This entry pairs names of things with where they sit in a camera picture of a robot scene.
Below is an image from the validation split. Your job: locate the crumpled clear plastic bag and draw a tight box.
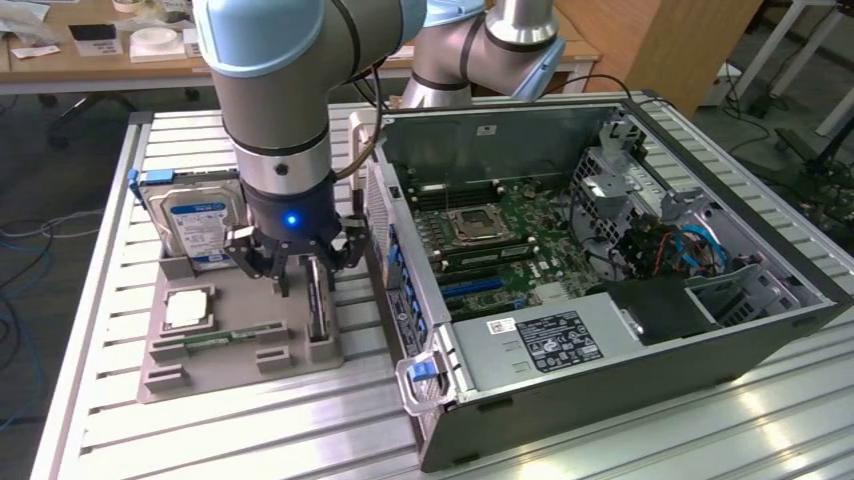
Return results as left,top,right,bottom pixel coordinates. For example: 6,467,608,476
0,0,62,46

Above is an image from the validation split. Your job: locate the white metal table frame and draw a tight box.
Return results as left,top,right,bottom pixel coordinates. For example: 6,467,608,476
726,0,854,136

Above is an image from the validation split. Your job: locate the blue wire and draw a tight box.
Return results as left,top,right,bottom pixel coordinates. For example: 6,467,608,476
673,224,729,276

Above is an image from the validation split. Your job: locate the graphics card with metal bracket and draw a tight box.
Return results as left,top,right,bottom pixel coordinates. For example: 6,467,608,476
298,252,335,346

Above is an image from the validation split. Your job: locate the black plastic air shroud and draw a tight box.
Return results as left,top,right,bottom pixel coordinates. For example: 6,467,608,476
610,279,722,346

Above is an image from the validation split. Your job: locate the hard disk in blue caddy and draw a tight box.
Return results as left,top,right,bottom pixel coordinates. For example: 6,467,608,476
127,162,254,274

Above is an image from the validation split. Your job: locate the silver CPU chip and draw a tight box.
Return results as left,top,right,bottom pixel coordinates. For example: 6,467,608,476
163,289,210,326

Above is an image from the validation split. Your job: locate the blue expansion slot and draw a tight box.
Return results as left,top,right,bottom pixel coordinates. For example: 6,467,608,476
438,277,508,299

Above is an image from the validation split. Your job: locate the silver open disk bay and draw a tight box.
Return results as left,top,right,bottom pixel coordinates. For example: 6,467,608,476
684,262,802,329

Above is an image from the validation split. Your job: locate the black equipment stand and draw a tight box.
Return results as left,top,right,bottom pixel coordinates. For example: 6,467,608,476
773,99,854,221

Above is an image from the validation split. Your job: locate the silver perforated disk bay cage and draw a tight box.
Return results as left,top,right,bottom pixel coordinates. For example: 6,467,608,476
570,114,673,244

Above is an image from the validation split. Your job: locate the wooden cabinet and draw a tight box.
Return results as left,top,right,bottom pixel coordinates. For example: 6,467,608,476
553,0,766,116

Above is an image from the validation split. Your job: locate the black office chair base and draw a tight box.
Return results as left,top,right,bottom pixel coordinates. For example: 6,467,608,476
39,89,202,149

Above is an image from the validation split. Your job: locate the blue floor cable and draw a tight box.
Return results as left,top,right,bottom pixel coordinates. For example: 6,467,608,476
0,234,59,431

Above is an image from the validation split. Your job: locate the red wire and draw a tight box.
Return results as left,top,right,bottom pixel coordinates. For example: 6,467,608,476
656,233,677,275

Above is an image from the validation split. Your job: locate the black RAM stick in slot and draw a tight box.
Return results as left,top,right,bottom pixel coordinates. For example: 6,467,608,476
437,243,540,274

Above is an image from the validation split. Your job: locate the grey power supply unit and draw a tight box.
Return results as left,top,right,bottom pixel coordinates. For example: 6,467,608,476
452,292,646,394

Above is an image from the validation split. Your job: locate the CPU socket metal frame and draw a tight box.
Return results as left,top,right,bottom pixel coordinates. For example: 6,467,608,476
448,202,510,249

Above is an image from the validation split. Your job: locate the white box black lid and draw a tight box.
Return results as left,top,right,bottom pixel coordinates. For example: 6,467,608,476
69,23,126,58

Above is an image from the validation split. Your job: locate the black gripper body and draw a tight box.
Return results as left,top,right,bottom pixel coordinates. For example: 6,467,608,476
241,172,343,250

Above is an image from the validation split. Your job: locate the open black PC case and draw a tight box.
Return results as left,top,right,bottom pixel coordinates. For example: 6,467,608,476
347,97,854,474

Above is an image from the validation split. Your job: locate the white box round hollow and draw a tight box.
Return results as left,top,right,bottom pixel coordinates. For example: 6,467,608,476
129,27,189,64

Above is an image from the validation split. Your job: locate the green RAM stick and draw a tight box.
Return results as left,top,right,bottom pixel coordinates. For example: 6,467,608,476
183,323,282,349

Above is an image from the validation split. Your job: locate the green motherboard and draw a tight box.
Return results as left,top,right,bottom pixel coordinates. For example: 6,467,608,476
397,164,622,321

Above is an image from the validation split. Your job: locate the grey plastic parts rack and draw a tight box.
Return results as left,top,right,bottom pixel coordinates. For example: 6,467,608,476
137,239,349,404

